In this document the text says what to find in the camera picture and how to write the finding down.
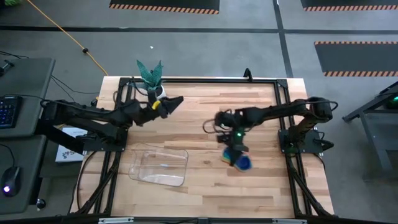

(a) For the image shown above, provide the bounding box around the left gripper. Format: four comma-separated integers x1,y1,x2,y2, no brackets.
133,95,184,125

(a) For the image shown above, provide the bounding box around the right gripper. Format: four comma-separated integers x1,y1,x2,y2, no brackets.
217,119,249,166

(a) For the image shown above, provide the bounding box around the large blue measuring cup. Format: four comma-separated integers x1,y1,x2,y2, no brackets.
233,154,253,173

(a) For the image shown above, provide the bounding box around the teal measuring cup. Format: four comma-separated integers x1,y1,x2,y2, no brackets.
221,146,239,166

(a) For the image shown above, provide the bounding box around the clear plastic basket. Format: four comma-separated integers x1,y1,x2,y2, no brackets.
128,148,189,187

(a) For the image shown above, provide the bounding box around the artificial plant in white pot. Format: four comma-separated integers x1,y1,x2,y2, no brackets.
136,60,167,100

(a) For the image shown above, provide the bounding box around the black hazard-striped floor mat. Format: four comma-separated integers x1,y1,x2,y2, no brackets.
108,0,220,15
300,0,398,12
313,40,398,77

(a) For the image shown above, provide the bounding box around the white printed box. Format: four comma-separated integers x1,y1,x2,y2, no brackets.
55,126,90,164

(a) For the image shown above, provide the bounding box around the grey desk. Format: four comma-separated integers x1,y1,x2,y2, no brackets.
0,57,56,215

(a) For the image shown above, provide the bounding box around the black keyboard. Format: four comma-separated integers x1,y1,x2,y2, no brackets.
0,95,24,129

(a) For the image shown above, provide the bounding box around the black computer with green lights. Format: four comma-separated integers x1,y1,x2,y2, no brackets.
385,93,398,110

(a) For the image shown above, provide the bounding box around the black desk clamp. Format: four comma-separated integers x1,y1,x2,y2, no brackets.
0,60,15,78

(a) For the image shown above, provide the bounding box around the black computer mouse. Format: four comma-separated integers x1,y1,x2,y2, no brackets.
1,166,22,197

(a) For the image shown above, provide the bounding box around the silver metal bracket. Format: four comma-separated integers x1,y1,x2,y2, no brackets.
98,217,134,224
272,218,308,224

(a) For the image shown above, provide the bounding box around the yellow floor cable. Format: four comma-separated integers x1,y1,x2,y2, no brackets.
26,0,109,77

